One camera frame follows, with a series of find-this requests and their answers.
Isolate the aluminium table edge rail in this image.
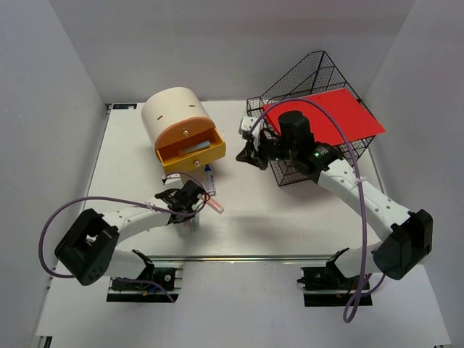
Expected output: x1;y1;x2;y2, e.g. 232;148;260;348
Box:
149;254;331;263

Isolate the green highlighter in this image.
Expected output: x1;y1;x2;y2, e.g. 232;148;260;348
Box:
191;214;200;232

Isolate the red folder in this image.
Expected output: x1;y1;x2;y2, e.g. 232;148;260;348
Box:
263;88;385;146

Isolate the clear blue-capped spray bottle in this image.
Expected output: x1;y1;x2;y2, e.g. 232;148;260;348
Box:
204;164;216;196

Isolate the round cream drawer organizer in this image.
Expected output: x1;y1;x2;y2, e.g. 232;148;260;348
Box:
141;87;226;174

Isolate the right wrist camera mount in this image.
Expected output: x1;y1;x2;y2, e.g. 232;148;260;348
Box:
239;116;261;137

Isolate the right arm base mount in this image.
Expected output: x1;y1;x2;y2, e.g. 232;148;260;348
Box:
297;267;360;307

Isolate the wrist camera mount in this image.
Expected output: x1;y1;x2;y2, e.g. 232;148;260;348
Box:
162;173;181;185
239;116;261;137

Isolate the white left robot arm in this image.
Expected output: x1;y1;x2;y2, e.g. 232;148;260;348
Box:
54;178;205;289

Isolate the orange highlighter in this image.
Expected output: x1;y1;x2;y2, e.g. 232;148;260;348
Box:
207;198;224;214

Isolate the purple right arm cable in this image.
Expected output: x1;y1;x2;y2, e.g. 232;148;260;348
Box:
248;97;386;323

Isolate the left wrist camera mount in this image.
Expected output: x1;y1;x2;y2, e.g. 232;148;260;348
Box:
162;173;181;185

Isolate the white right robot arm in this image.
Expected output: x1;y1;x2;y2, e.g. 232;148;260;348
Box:
236;111;433;289

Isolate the black wire mesh rack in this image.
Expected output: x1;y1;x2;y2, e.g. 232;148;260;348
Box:
246;51;375;186

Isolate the blue highlighter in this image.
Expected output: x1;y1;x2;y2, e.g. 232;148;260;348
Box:
178;141;210;155

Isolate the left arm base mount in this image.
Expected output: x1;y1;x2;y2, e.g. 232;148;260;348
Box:
106;266;183;304

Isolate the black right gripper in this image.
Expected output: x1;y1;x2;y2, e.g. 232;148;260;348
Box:
236;132;297;171

